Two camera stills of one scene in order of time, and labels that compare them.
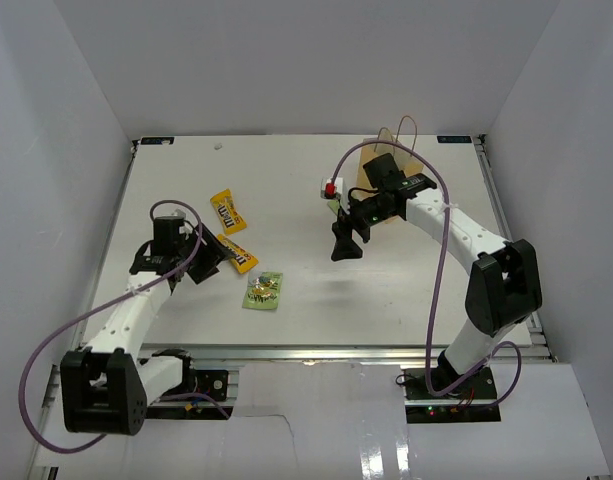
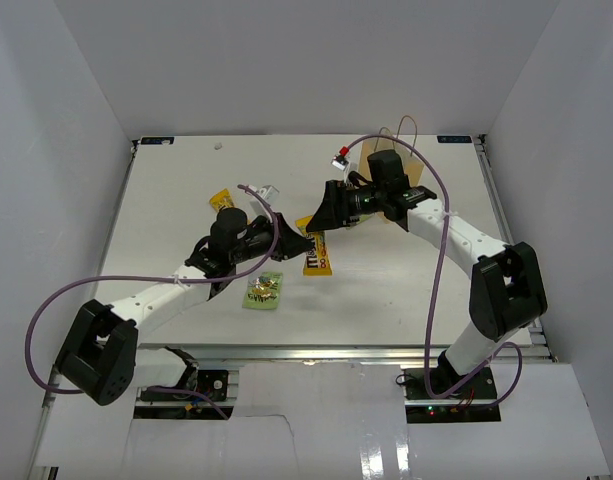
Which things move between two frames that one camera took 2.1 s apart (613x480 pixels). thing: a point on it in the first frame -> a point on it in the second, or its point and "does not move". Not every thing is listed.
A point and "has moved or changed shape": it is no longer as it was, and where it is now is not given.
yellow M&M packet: (240, 258) has moved or changed shape
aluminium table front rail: (319, 353) does not move
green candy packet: (263, 290) does not move
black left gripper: (213, 253) -> (289, 243)
